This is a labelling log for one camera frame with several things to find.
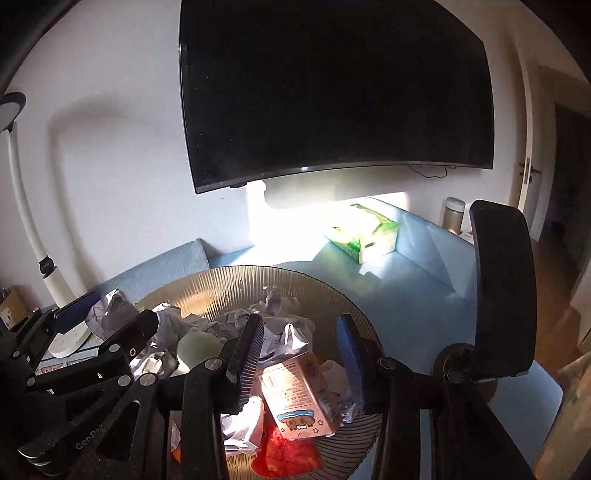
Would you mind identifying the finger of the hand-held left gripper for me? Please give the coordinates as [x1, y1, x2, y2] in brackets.
[18, 309, 160, 476]
[0, 292, 101, 370]

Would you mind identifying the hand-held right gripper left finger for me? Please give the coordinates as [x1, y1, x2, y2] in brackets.
[95, 314, 265, 480]

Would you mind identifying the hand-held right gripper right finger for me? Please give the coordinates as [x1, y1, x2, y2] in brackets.
[337, 314, 532, 480]

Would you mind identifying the plush dango skewer toy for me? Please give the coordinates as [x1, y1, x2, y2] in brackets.
[177, 333, 229, 370]

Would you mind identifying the pink printed carton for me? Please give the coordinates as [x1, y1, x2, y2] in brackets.
[259, 351, 342, 441]

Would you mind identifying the pile of paper balls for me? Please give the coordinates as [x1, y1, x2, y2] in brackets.
[88, 286, 356, 457]

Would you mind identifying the ribbed amber waste bin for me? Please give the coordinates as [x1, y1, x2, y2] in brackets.
[136, 264, 384, 480]

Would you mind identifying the white desk lamp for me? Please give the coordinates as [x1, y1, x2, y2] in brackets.
[0, 91, 93, 358]

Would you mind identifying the brown paper bag pen holder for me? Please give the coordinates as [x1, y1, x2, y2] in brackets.
[0, 286, 29, 329]

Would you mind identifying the green tissue box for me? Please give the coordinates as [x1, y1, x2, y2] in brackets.
[323, 198, 400, 265]

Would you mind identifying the black chair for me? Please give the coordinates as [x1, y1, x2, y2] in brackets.
[431, 199, 537, 409]

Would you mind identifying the grey cylinder container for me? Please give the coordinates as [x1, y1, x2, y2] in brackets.
[444, 197, 468, 234]

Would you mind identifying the white door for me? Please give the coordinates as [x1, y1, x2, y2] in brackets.
[516, 60, 544, 241]

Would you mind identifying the black cable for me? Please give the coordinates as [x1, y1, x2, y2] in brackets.
[409, 165, 448, 180]

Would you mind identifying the door handle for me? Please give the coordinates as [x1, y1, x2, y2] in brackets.
[519, 157, 542, 186]

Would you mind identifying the black wall television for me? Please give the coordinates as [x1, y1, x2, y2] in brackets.
[179, 0, 496, 195]

